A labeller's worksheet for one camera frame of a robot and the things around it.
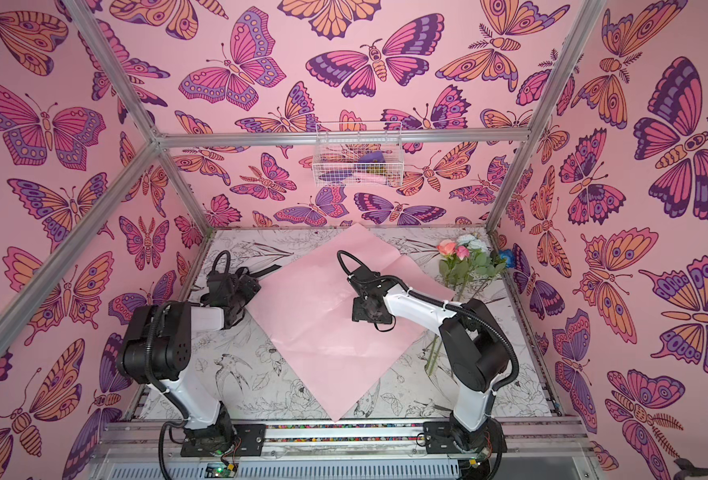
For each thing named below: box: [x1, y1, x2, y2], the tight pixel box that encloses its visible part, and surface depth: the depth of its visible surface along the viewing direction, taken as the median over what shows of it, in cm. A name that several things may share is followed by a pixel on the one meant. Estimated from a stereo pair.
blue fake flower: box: [499, 249, 515, 268], surface depth 108 cm
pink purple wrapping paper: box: [244, 223, 455, 422], surface depth 92 cm
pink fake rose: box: [437, 239, 471, 301], surface depth 108 cm
